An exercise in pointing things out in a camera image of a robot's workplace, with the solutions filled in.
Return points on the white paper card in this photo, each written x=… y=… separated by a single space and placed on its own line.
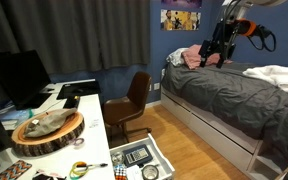
x=134 y=173

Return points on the bed with grey cover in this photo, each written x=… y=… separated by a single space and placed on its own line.
x=234 y=96

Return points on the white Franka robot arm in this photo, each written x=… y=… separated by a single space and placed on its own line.
x=237 y=10

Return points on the white desk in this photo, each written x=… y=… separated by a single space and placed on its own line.
x=94 y=146

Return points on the teal plastic bag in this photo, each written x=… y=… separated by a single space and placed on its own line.
x=15 y=116

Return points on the Rubik's cube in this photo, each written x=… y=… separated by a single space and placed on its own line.
x=120 y=172

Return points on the small glass jar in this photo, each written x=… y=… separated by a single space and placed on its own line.
x=117 y=158

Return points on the round wood slab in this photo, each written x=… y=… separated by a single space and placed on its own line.
x=50 y=141

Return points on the white bed frame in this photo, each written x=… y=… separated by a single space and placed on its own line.
x=210 y=128

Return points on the pink pillow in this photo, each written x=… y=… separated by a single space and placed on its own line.
x=192 y=56

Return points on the white open drawer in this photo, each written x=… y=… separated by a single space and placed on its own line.
x=162 y=161

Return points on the zigzag patterned case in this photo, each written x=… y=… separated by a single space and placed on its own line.
x=14 y=170

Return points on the black desk mat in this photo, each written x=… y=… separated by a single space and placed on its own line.
x=79 y=90

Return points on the white wall outlet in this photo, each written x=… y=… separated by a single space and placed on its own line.
x=156 y=86

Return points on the basketball players poster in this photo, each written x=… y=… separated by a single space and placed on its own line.
x=180 y=20

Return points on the white blanket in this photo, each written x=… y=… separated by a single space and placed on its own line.
x=277 y=78

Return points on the grey cap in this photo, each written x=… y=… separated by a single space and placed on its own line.
x=47 y=124

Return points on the brown leather chair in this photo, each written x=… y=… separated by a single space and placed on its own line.
x=124 y=108

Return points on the white pillow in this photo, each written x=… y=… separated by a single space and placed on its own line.
x=175 y=57

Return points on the purple poster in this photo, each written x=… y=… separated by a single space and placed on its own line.
x=180 y=3

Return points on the dark calculator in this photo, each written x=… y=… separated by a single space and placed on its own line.
x=137 y=155

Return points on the black rectangular device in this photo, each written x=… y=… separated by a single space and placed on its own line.
x=71 y=102

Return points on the pen with orange end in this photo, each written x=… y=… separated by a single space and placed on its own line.
x=94 y=165

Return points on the black computer monitor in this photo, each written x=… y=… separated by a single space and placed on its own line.
x=17 y=76

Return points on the orange band on arm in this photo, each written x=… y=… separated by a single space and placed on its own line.
x=248 y=27

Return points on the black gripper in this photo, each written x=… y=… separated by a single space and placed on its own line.
x=217 y=46

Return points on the wide dark grey curtain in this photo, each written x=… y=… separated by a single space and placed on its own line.
x=84 y=33

